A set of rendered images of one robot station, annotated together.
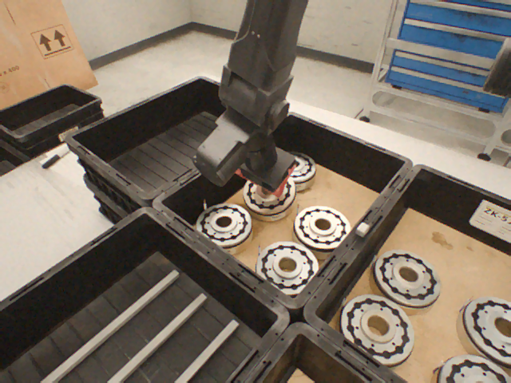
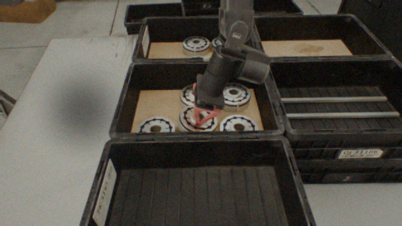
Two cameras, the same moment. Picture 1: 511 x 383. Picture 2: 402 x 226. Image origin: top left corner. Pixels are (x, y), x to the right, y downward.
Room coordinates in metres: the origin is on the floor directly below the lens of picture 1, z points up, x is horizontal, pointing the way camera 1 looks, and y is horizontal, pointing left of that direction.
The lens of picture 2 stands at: (0.78, 0.35, 1.38)
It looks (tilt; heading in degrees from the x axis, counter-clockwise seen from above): 45 degrees down; 229
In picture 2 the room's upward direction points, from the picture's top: straight up
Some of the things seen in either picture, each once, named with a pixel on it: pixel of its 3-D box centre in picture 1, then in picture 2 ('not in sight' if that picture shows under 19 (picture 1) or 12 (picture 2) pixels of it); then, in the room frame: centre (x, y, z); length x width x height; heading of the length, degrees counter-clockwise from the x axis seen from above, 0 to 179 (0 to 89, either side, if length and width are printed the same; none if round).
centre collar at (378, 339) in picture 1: (378, 325); not in sight; (0.20, -0.17, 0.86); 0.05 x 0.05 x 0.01
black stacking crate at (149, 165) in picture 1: (184, 145); (198, 215); (0.63, 0.17, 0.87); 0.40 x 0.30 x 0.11; 140
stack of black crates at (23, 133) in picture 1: (64, 148); not in sight; (1.31, 0.94, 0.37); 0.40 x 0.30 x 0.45; 146
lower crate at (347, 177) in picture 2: not in sight; (327, 132); (0.13, 0.19, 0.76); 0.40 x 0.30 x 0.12; 140
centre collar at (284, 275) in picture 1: (287, 265); (233, 92); (0.30, -0.05, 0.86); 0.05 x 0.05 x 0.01
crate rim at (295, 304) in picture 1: (291, 185); (196, 95); (0.44, -0.06, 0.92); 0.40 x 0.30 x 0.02; 140
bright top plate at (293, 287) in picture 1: (287, 266); (233, 93); (0.30, -0.05, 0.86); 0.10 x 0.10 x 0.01
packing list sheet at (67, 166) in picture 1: (103, 145); not in sight; (0.87, 0.49, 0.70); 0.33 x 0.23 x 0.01; 146
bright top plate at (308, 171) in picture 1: (292, 166); (156, 130); (0.57, -0.08, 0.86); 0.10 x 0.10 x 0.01
